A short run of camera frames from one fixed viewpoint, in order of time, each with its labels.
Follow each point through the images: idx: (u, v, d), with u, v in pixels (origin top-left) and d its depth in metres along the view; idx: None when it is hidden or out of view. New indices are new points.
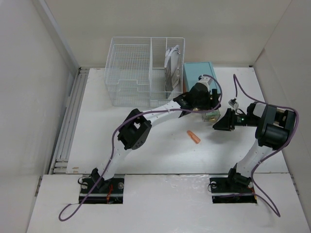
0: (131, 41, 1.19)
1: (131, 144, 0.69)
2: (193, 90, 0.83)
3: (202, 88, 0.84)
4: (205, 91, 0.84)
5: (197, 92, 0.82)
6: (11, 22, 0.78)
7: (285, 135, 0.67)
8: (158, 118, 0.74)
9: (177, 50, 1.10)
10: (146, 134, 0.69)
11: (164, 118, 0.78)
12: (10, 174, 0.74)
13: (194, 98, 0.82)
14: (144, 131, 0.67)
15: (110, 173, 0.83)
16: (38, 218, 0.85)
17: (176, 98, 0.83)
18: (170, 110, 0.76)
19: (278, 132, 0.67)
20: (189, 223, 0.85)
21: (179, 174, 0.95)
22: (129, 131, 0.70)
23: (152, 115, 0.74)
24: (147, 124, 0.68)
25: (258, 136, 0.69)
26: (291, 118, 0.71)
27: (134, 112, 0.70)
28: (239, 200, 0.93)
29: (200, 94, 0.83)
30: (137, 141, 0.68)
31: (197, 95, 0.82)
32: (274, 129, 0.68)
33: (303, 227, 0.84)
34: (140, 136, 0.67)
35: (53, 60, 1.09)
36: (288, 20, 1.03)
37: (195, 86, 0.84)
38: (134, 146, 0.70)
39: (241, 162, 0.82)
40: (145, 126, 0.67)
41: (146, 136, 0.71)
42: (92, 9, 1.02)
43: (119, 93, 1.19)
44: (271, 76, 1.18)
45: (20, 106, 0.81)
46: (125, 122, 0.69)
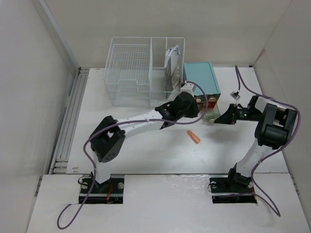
0: (131, 41, 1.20)
1: (101, 157, 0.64)
2: (177, 99, 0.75)
3: (188, 97, 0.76)
4: (190, 101, 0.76)
5: (181, 103, 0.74)
6: (11, 22, 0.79)
7: (285, 134, 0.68)
8: (134, 128, 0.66)
9: (177, 50, 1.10)
10: (118, 145, 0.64)
11: (143, 129, 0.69)
12: (9, 174, 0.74)
13: (178, 108, 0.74)
14: (116, 143, 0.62)
15: (105, 176, 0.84)
16: (37, 218, 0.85)
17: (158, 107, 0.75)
18: (149, 120, 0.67)
19: (277, 131, 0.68)
20: (189, 223, 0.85)
21: (179, 174, 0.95)
22: (101, 141, 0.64)
23: (129, 125, 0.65)
24: (119, 135, 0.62)
25: (258, 135, 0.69)
26: (291, 117, 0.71)
27: (107, 121, 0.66)
28: (239, 200, 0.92)
29: (186, 104, 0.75)
30: (107, 154, 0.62)
31: (182, 105, 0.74)
32: (274, 128, 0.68)
33: (303, 227, 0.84)
34: (112, 148, 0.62)
35: (52, 60, 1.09)
36: (288, 20, 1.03)
37: (180, 95, 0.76)
38: (104, 159, 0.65)
39: (241, 162, 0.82)
40: (117, 137, 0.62)
41: (119, 148, 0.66)
42: (92, 9, 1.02)
43: (119, 93, 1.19)
44: (271, 76, 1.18)
45: (20, 106, 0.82)
46: (95, 133, 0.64)
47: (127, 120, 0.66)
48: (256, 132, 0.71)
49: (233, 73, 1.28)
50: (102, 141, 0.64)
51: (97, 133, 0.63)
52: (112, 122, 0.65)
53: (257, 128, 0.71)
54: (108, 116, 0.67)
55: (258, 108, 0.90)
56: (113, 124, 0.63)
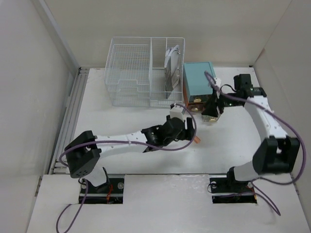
0: (131, 41, 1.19)
1: (72, 171, 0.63)
2: (166, 125, 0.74)
3: (177, 124, 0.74)
4: (180, 129, 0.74)
5: (169, 130, 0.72)
6: (11, 22, 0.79)
7: (288, 164, 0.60)
8: (112, 148, 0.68)
9: (177, 50, 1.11)
10: (91, 163, 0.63)
11: (124, 150, 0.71)
12: (10, 174, 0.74)
13: (165, 134, 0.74)
14: (88, 161, 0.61)
15: (99, 180, 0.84)
16: (37, 219, 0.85)
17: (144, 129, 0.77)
18: (130, 142, 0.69)
19: (279, 165, 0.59)
20: (189, 223, 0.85)
21: (179, 175, 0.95)
22: (75, 157, 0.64)
23: (108, 144, 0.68)
24: (94, 154, 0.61)
25: (261, 172, 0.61)
26: (296, 143, 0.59)
27: (85, 137, 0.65)
28: (238, 200, 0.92)
29: (175, 131, 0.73)
30: (78, 170, 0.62)
31: (169, 133, 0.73)
32: (276, 163, 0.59)
33: (303, 228, 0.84)
34: (83, 166, 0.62)
35: (52, 60, 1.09)
36: (289, 20, 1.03)
37: (170, 121, 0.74)
38: (75, 175, 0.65)
39: (241, 173, 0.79)
40: (91, 155, 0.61)
41: (93, 166, 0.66)
42: (92, 9, 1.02)
43: (119, 93, 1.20)
44: (271, 76, 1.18)
45: (20, 107, 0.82)
46: (70, 148, 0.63)
47: (107, 138, 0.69)
48: (257, 165, 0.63)
49: (233, 73, 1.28)
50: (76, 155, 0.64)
51: (72, 148, 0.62)
52: (90, 139, 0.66)
53: (257, 161, 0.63)
54: (87, 131, 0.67)
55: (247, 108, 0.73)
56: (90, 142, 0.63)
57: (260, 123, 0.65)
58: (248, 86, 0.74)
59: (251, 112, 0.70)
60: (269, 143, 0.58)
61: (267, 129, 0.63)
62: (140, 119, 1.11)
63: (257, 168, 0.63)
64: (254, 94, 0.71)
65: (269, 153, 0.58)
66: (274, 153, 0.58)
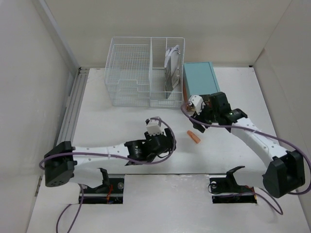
0: (131, 41, 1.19)
1: (47, 180, 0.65)
2: (153, 142, 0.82)
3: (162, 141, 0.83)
4: (164, 148, 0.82)
5: (154, 146, 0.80)
6: (11, 22, 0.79)
7: (299, 179, 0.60)
8: (89, 161, 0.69)
9: (177, 50, 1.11)
10: (65, 175, 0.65)
11: (103, 162, 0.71)
12: (9, 174, 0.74)
13: (150, 150, 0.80)
14: (62, 173, 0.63)
15: (95, 181, 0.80)
16: (38, 219, 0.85)
17: (127, 141, 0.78)
18: (110, 156, 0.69)
19: (293, 182, 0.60)
20: (189, 223, 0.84)
21: (179, 174, 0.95)
22: (52, 165, 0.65)
23: (86, 157, 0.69)
24: (68, 167, 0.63)
25: (279, 196, 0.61)
26: (299, 156, 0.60)
27: (63, 147, 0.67)
28: (239, 200, 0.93)
29: (160, 149, 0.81)
30: (52, 180, 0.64)
31: (155, 150, 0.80)
32: (289, 182, 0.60)
33: (303, 227, 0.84)
34: (57, 176, 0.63)
35: (52, 60, 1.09)
36: (289, 20, 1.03)
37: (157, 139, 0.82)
38: (50, 184, 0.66)
39: (243, 177, 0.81)
40: (66, 167, 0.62)
41: (68, 177, 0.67)
42: (92, 9, 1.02)
43: (119, 93, 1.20)
44: (271, 76, 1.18)
45: (19, 106, 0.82)
46: (48, 157, 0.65)
47: (86, 150, 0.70)
48: (272, 189, 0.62)
49: (233, 73, 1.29)
50: (54, 164, 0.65)
51: (49, 157, 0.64)
52: (68, 150, 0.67)
53: (270, 185, 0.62)
54: (66, 141, 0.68)
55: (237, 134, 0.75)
56: (67, 153, 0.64)
57: (257, 145, 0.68)
58: (225, 107, 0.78)
59: (242, 136, 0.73)
60: (278, 169, 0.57)
61: (266, 151, 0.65)
62: (140, 120, 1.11)
63: (272, 191, 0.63)
64: (236, 117, 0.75)
65: (281, 176, 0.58)
66: (284, 175, 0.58)
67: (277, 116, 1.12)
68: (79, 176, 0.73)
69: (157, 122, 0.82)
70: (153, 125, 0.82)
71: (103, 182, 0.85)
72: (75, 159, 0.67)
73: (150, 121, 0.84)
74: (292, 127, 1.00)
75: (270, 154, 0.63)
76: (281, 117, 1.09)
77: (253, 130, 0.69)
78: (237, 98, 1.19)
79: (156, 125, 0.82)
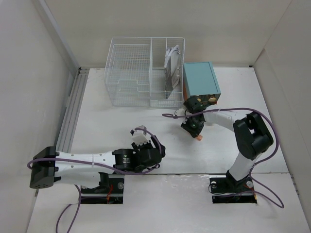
0: (130, 41, 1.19)
1: (30, 183, 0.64)
2: (145, 154, 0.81)
3: (154, 156, 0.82)
4: (154, 159, 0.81)
5: (145, 159, 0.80)
6: (12, 22, 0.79)
7: (267, 135, 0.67)
8: (72, 168, 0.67)
9: (177, 50, 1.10)
10: (47, 179, 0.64)
11: (86, 170, 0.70)
12: (9, 174, 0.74)
13: (140, 162, 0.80)
14: (42, 178, 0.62)
15: (92, 183, 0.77)
16: (38, 219, 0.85)
17: (115, 150, 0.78)
18: (94, 164, 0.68)
19: (261, 139, 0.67)
20: (189, 223, 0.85)
21: (179, 174, 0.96)
22: (35, 169, 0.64)
23: (67, 163, 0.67)
24: (48, 173, 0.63)
25: (254, 155, 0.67)
26: (256, 115, 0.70)
27: (47, 152, 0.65)
28: (239, 200, 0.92)
29: (150, 162, 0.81)
30: (34, 183, 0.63)
31: (145, 162, 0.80)
32: (256, 138, 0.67)
33: (304, 227, 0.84)
34: (39, 181, 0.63)
35: (52, 60, 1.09)
36: (289, 20, 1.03)
37: (148, 151, 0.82)
38: (33, 187, 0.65)
39: (237, 171, 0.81)
40: (46, 173, 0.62)
41: (51, 182, 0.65)
42: (91, 9, 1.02)
43: (119, 93, 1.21)
44: (270, 76, 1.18)
45: (20, 107, 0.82)
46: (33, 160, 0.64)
47: (71, 158, 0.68)
48: (246, 151, 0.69)
49: (233, 73, 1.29)
50: (38, 168, 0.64)
51: (35, 160, 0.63)
52: (52, 155, 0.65)
53: (244, 148, 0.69)
54: (51, 146, 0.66)
55: (211, 120, 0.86)
56: (49, 158, 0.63)
57: (224, 120, 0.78)
58: (198, 105, 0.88)
59: (213, 118, 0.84)
60: (238, 124, 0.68)
61: (229, 120, 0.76)
62: (140, 119, 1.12)
63: (248, 155, 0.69)
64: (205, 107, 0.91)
65: (246, 134, 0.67)
66: (247, 131, 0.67)
67: (277, 117, 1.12)
68: (67, 179, 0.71)
69: (142, 131, 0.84)
70: (138, 135, 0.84)
71: (104, 185, 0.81)
72: (56, 165, 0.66)
73: (136, 132, 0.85)
74: (292, 127, 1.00)
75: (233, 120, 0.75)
76: (281, 117, 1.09)
77: (217, 109, 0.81)
78: (237, 98, 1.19)
79: (141, 135, 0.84)
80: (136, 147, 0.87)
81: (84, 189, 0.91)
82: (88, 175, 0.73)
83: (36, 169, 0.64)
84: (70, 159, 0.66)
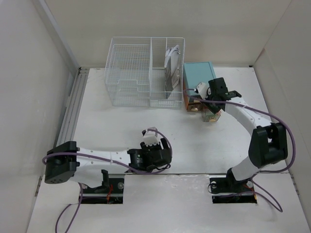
0: (131, 41, 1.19)
1: (47, 177, 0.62)
2: (156, 154, 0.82)
3: (166, 156, 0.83)
4: (165, 159, 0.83)
5: (157, 159, 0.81)
6: (12, 22, 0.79)
7: (282, 150, 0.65)
8: (92, 164, 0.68)
9: (177, 50, 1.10)
10: (65, 174, 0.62)
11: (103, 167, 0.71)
12: (9, 174, 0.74)
13: (152, 162, 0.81)
14: (63, 173, 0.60)
15: (95, 181, 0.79)
16: (38, 219, 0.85)
17: (130, 150, 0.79)
18: (112, 161, 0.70)
19: (275, 153, 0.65)
20: (189, 223, 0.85)
21: (179, 174, 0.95)
22: (53, 163, 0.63)
23: (88, 159, 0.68)
24: (70, 167, 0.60)
25: (261, 164, 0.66)
26: (281, 127, 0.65)
27: (68, 146, 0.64)
28: (239, 200, 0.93)
29: (161, 162, 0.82)
30: (51, 178, 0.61)
31: (156, 162, 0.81)
32: (271, 150, 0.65)
33: (304, 227, 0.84)
34: (58, 175, 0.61)
35: (52, 60, 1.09)
36: (288, 20, 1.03)
37: (161, 151, 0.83)
38: (48, 181, 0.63)
39: (240, 171, 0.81)
40: (67, 167, 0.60)
41: (68, 176, 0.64)
42: (91, 9, 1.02)
43: (119, 93, 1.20)
44: (270, 76, 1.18)
45: (20, 106, 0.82)
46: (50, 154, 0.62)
47: (90, 153, 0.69)
48: (255, 158, 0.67)
49: (233, 73, 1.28)
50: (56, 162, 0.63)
51: (53, 154, 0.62)
52: (72, 150, 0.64)
53: (254, 154, 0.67)
54: (71, 141, 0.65)
55: (228, 112, 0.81)
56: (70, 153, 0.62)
57: (245, 119, 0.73)
58: (223, 90, 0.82)
59: (233, 111, 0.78)
60: (261, 134, 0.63)
61: (251, 122, 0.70)
62: (140, 119, 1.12)
63: (255, 161, 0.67)
64: (231, 96, 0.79)
65: (263, 144, 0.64)
66: (265, 141, 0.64)
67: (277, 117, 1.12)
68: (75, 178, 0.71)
69: (153, 133, 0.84)
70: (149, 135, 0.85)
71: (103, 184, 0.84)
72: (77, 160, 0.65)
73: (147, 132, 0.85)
74: (291, 127, 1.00)
75: (255, 125, 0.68)
76: (281, 117, 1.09)
77: (243, 105, 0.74)
78: None
79: (153, 136, 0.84)
80: (146, 147, 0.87)
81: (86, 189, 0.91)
82: (92, 173, 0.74)
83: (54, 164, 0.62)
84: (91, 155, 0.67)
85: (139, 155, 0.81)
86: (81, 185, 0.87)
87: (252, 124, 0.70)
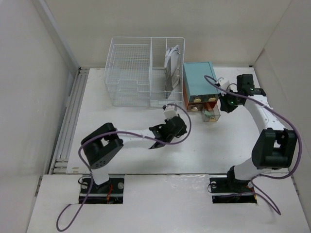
0: (131, 41, 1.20)
1: (92, 161, 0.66)
2: (169, 124, 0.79)
3: (179, 121, 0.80)
4: (181, 126, 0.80)
5: (171, 127, 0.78)
6: (12, 23, 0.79)
7: (286, 158, 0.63)
8: (130, 140, 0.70)
9: (177, 50, 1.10)
10: (112, 153, 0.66)
11: (136, 143, 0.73)
12: (9, 173, 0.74)
13: (168, 131, 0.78)
14: (111, 151, 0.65)
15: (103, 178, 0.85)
16: (37, 219, 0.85)
17: (152, 127, 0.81)
18: (144, 136, 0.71)
19: (278, 158, 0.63)
20: (189, 223, 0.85)
21: (179, 174, 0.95)
22: (93, 148, 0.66)
23: (126, 136, 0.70)
24: (117, 143, 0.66)
25: (260, 165, 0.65)
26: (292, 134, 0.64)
27: (106, 128, 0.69)
28: (239, 200, 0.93)
29: (176, 128, 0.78)
30: (99, 159, 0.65)
31: (172, 130, 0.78)
32: (274, 154, 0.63)
33: (304, 228, 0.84)
34: (106, 155, 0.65)
35: (52, 60, 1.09)
36: (288, 20, 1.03)
37: (171, 120, 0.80)
38: (95, 165, 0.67)
39: (241, 170, 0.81)
40: (114, 143, 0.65)
41: (112, 156, 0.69)
42: (91, 9, 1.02)
43: (119, 93, 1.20)
44: (270, 76, 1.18)
45: (20, 106, 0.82)
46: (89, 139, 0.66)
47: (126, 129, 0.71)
48: (256, 158, 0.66)
49: (233, 73, 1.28)
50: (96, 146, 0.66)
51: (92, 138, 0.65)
52: (111, 129, 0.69)
53: (256, 155, 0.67)
54: (108, 123, 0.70)
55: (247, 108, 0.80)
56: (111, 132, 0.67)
57: (260, 118, 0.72)
58: (249, 86, 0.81)
59: (252, 109, 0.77)
60: (268, 135, 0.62)
61: (265, 123, 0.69)
62: (140, 119, 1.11)
63: (256, 161, 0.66)
64: (254, 92, 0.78)
65: (267, 146, 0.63)
66: (270, 143, 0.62)
67: None
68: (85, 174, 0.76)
69: (173, 108, 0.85)
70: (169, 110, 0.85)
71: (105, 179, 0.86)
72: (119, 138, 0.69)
73: (166, 107, 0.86)
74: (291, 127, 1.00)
75: (267, 126, 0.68)
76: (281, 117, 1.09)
77: (262, 105, 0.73)
78: None
79: (172, 110, 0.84)
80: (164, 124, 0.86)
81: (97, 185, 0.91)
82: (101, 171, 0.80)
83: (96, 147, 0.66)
84: (128, 131, 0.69)
85: (158, 129, 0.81)
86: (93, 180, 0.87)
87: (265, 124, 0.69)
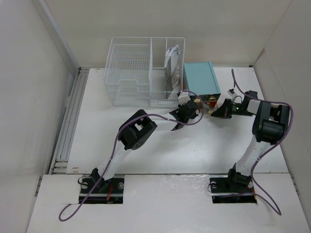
0: (131, 41, 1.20)
1: (131, 144, 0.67)
2: (185, 108, 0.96)
3: (193, 104, 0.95)
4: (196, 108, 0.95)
5: (188, 110, 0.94)
6: (12, 23, 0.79)
7: (282, 129, 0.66)
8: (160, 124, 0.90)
9: (177, 50, 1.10)
10: (148, 135, 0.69)
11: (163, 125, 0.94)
12: (9, 173, 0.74)
13: (186, 114, 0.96)
14: (147, 132, 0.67)
15: (110, 173, 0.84)
16: (37, 219, 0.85)
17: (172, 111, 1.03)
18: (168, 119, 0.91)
19: (274, 127, 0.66)
20: (189, 223, 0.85)
21: (179, 174, 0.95)
22: (130, 132, 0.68)
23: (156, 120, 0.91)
24: (152, 124, 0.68)
25: (257, 134, 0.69)
26: (286, 108, 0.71)
27: (139, 113, 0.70)
28: (239, 200, 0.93)
29: (192, 110, 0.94)
30: (139, 141, 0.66)
31: (189, 113, 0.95)
32: (271, 124, 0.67)
33: (303, 228, 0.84)
34: (144, 136, 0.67)
35: (52, 60, 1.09)
36: (288, 20, 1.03)
37: (187, 103, 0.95)
38: (134, 147, 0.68)
39: (241, 161, 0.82)
40: (150, 126, 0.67)
41: (148, 137, 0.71)
42: (91, 8, 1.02)
43: (119, 93, 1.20)
44: (270, 76, 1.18)
45: (20, 107, 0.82)
46: (125, 125, 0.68)
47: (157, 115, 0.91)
48: (254, 128, 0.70)
49: (233, 72, 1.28)
50: (132, 131, 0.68)
51: (128, 123, 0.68)
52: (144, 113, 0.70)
53: (254, 126, 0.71)
54: (141, 109, 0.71)
55: (250, 111, 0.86)
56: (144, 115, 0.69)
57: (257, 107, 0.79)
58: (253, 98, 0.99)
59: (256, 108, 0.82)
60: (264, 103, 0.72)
61: None
62: None
63: (255, 133, 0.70)
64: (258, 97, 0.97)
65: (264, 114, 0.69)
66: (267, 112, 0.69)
67: None
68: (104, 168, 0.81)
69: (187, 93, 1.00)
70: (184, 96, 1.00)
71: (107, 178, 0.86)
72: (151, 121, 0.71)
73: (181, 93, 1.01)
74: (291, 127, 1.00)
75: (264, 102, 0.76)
76: None
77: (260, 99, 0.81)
78: None
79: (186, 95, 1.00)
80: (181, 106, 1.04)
81: (103, 179, 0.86)
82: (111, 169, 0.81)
83: (132, 131, 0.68)
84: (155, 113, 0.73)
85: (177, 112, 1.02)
86: (95, 169, 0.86)
87: (260, 100, 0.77)
